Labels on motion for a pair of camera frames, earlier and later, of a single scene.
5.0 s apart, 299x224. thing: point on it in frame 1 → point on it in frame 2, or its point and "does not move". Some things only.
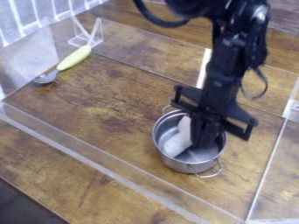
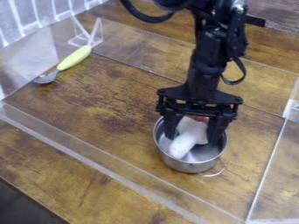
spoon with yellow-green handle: [78, 56] does not move
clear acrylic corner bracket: [87, 38] does not move
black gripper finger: [200, 129] → [171, 121]
